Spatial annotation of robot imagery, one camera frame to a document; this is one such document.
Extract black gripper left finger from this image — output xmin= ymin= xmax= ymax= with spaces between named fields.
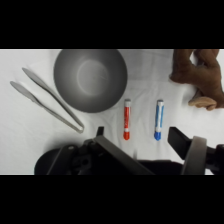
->
xmin=46 ymin=126 xmax=155 ymax=176

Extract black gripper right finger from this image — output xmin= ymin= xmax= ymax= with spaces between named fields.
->
xmin=167 ymin=126 xmax=224 ymax=176

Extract blue pen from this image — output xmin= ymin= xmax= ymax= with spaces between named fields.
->
xmin=153 ymin=99 xmax=165 ymax=142

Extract red pen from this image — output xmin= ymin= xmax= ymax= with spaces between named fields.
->
xmin=122 ymin=98 xmax=132 ymax=141

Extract silver metal tongs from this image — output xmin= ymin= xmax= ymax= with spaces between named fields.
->
xmin=9 ymin=67 xmax=85 ymax=135

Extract grey metal bowl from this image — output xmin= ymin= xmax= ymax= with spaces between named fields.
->
xmin=53 ymin=49 xmax=129 ymax=114

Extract brown plush toy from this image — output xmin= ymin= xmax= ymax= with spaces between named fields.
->
xmin=168 ymin=49 xmax=224 ymax=112

